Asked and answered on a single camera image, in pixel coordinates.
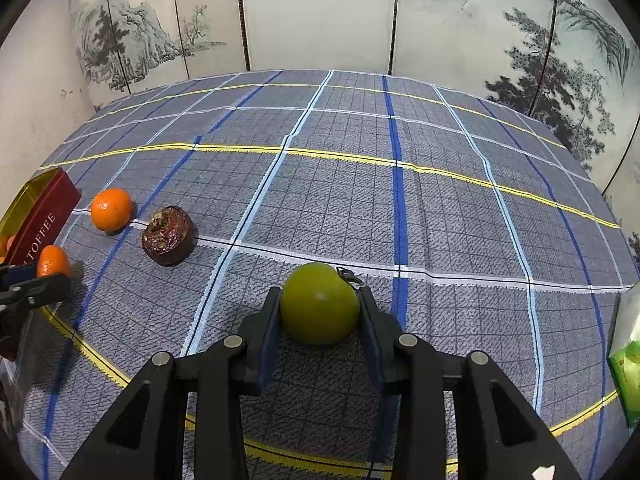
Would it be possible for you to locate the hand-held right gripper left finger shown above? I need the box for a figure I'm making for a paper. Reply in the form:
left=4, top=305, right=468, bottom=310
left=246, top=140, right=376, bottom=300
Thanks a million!
left=60, top=287, right=286, bottom=480

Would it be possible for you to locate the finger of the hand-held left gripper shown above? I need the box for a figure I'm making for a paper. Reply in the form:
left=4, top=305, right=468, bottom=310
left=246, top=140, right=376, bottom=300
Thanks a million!
left=0, top=262, right=41, bottom=286
left=0, top=272, right=72, bottom=313

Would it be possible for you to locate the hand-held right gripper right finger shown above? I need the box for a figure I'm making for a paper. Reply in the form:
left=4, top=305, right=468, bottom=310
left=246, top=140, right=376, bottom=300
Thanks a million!
left=356, top=285, right=583, bottom=480

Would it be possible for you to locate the gold metal tin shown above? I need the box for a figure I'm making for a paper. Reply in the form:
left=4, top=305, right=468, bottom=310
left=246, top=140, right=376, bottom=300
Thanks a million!
left=0, top=167, right=82, bottom=266

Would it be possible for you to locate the small green tomato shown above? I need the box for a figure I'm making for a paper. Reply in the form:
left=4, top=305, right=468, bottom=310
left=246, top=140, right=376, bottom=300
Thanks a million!
left=280, top=262, right=362, bottom=346

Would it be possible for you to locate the dark brown fruit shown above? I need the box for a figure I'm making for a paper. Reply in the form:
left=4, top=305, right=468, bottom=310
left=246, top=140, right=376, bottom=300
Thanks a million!
left=140, top=205, right=197, bottom=266

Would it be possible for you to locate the blue plaid tablecloth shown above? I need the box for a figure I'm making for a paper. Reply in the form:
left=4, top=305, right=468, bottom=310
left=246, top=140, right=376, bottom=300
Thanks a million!
left=10, top=69, right=640, bottom=480

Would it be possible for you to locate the green tissue packet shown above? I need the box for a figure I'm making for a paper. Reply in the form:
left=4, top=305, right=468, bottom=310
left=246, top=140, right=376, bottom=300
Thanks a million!
left=606, top=280, right=640, bottom=428

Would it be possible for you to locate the painted folding screen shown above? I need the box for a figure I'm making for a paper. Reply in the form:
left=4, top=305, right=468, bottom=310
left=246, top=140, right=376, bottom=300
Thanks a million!
left=65, top=0, right=640, bottom=201

